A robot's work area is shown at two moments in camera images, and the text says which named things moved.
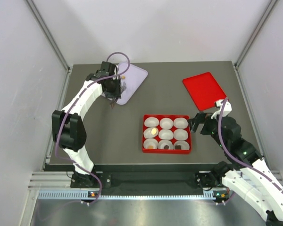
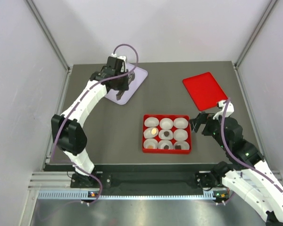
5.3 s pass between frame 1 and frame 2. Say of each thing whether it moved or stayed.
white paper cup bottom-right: stayed
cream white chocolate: stayed
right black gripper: stayed
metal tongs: moved
